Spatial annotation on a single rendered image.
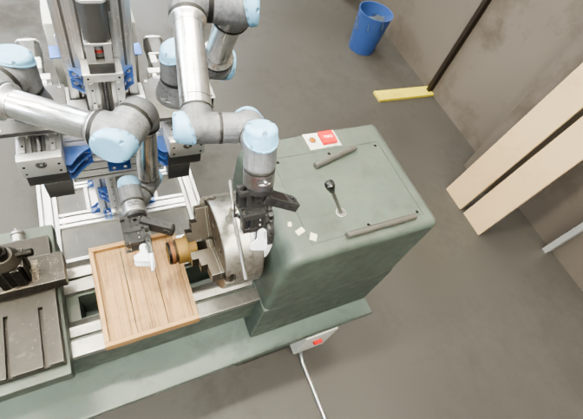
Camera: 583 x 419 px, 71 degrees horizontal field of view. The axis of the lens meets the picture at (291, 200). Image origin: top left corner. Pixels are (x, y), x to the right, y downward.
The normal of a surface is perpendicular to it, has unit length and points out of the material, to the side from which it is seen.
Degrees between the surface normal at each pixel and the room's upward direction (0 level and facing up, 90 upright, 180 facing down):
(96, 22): 90
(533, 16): 90
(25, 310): 0
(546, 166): 80
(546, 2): 90
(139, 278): 0
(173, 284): 0
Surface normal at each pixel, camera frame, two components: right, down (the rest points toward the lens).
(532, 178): -0.84, 0.08
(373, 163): 0.23, -0.56
